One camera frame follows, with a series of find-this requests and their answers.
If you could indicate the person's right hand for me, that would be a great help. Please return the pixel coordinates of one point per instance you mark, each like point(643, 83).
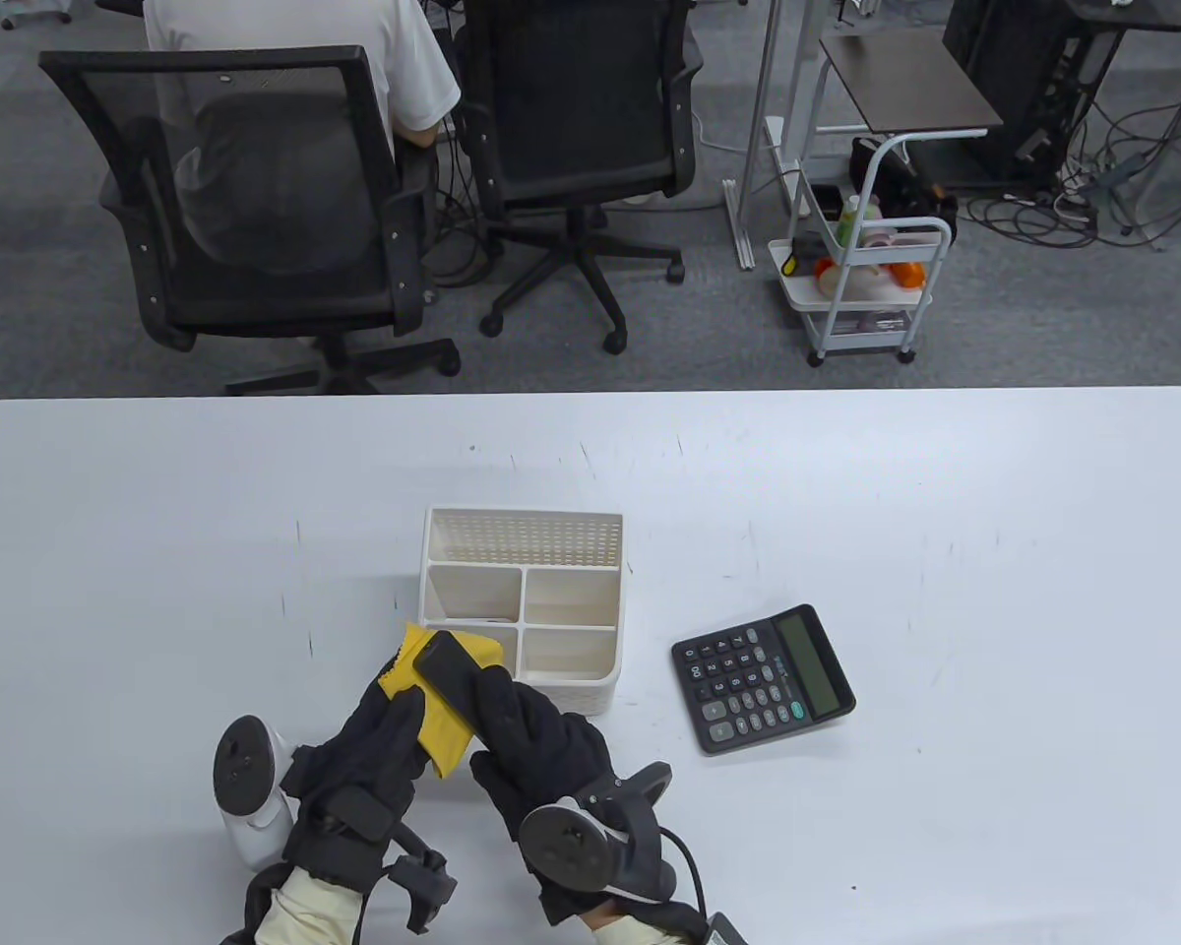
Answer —
point(541, 748)

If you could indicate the person's left hand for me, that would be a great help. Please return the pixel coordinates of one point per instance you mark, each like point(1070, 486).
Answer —
point(364, 778)

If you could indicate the yellow cleaning cloth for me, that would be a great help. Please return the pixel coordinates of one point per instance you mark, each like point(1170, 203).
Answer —
point(443, 738)

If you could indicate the black remote control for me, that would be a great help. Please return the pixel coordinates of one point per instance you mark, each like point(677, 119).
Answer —
point(443, 669)

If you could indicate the black calculator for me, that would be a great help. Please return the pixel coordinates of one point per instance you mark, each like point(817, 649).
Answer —
point(748, 679)

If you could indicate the person's left forearm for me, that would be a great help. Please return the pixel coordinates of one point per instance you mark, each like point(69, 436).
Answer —
point(305, 911)

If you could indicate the dark grey handheld controller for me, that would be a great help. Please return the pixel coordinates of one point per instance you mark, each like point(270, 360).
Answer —
point(566, 847)
point(246, 768)

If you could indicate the white plastic organizer basket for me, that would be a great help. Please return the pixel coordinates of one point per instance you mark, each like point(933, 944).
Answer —
point(522, 536)

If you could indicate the black mesh office chair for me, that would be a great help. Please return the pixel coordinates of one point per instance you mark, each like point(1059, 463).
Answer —
point(285, 295)
point(571, 98)

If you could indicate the white rolling cart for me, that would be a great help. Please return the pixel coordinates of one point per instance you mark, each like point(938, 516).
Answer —
point(797, 292)

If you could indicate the white round container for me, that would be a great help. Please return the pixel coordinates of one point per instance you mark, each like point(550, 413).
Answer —
point(851, 281)

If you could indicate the orange plastic item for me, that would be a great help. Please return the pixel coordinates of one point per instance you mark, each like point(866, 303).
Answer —
point(903, 274)

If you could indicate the green bottle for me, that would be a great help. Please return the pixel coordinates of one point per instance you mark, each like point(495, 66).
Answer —
point(849, 221)

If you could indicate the black bag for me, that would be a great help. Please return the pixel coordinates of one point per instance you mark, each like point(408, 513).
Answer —
point(891, 167)

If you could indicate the brown top side table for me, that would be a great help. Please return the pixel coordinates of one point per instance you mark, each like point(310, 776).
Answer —
point(905, 79)

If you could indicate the black computer tower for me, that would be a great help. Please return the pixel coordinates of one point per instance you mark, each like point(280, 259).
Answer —
point(994, 59)

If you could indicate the black desk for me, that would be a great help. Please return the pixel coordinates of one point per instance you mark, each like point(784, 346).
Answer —
point(1142, 15)

